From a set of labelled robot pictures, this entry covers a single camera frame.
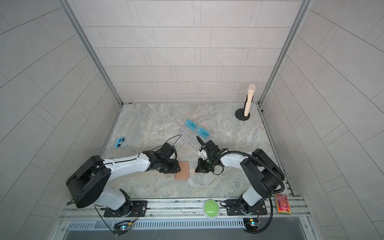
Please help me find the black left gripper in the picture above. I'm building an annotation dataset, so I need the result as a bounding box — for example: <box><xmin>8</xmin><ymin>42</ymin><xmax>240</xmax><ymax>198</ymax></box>
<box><xmin>159</xmin><ymin>159</ymin><xmax>184</xmax><ymax>175</ymax></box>

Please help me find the tan leather card holder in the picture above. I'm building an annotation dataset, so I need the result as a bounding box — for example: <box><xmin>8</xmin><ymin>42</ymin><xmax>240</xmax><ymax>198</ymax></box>
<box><xmin>175</xmin><ymin>162</ymin><xmax>195</xmax><ymax>181</ymax></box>

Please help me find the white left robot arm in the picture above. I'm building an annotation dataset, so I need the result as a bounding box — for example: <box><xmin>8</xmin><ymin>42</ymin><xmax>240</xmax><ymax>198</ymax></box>
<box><xmin>66</xmin><ymin>143</ymin><xmax>181</xmax><ymax>211</ymax></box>

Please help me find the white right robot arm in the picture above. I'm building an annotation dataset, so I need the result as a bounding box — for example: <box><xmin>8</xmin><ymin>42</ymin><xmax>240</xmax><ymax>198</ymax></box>
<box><xmin>195</xmin><ymin>137</ymin><xmax>285</xmax><ymax>215</ymax></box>

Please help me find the teal VIP card rear right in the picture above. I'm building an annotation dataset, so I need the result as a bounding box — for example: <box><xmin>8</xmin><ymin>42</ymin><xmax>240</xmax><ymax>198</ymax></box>
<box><xmin>196</xmin><ymin>126</ymin><xmax>210</xmax><ymax>140</ymax></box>

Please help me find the teal vip card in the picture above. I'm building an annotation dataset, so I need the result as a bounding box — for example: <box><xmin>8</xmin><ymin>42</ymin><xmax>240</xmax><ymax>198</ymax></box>
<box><xmin>185</xmin><ymin>119</ymin><xmax>198</xmax><ymax>132</ymax></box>
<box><xmin>196</xmin><ymin>126</ymin><xmax>210</xmax><ymax>140</ymax></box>

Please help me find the clear acrylic card stand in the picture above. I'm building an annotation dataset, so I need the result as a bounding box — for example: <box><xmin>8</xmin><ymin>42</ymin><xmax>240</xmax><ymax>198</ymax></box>
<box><xmin>180</xmin><ymin>124</ymin><xmax>212</xmax><ymax>150</ymax></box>

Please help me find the teal VIP card rear left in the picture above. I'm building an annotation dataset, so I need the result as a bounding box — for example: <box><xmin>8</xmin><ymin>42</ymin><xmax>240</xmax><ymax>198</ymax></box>
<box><xmin>185</xmin><ymin>119</ymin><xmax>198</xmax><ymax>132</ymax></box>

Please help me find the red patterned card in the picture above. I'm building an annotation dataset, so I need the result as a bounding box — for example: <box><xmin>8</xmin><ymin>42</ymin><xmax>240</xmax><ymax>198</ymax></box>
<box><xmin>275</xmin><ymin>194</ymin><xmax>291</xmax><ymax>215</ymax></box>

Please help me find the blue toy car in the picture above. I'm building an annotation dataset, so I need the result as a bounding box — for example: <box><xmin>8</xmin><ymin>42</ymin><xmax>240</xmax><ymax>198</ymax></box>
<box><xmin>115</xmin><ymin>137</ymin><xmax>126</xmax><ymax>148</ymax></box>

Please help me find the beige microphone on black stand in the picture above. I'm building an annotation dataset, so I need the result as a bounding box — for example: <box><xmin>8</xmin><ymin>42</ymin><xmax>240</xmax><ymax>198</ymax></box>
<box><xmin>235</xmin><ymin>84</ymin><xmax>256</xmax><ymax>121</ymax></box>

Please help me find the green push button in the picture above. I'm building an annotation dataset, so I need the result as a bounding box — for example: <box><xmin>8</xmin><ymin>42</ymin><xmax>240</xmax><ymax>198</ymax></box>
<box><xmin>203</xmin><ymin>199</ymin><xmax>220</xmax><ymax>220</ymax></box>

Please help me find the left circuit board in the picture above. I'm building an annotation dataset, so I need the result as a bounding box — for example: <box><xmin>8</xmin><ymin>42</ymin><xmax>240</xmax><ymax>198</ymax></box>
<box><xmin>113</xmin><ymin>221</ymin><xmax>133</xmax><ymax>236</ymax></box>

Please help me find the circuit board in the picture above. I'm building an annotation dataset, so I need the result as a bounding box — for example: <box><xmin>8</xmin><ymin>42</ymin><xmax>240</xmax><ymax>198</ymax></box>
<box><xmin>243</xmin><ymin>218</ymin><xmax>261</xmax><ymax>233</ymax></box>
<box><xmin>113</xmin><ymin>221</ymin><xmax>133</xmax><ymax>236</ymax></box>

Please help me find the right circuit board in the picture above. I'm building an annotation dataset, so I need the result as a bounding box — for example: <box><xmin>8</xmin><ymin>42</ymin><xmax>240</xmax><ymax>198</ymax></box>
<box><xmin>243</xmin><ymin>218</ymin><xmax>261</xmax><ymax>233</ymax></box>

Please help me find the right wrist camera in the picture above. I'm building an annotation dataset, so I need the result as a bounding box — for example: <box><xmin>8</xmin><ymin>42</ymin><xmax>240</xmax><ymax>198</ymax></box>
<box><xmin>199</xmin><ymin>149</ymin><xmax>208</xmax><ymax>161</ymax></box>

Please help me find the black corrugated cable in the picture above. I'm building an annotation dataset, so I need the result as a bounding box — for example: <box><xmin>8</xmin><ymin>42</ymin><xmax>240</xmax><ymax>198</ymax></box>
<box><xmin>195</xmin><ymin>135</ymin><xmax>286</xmax><ymax>235</ymax></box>

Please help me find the aluminium rail base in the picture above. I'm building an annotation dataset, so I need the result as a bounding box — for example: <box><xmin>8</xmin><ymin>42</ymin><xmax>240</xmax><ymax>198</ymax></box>
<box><xmin>58</xmin><ymin>197</ymin><xmax>311</xmax><ymax>235</ymax></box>

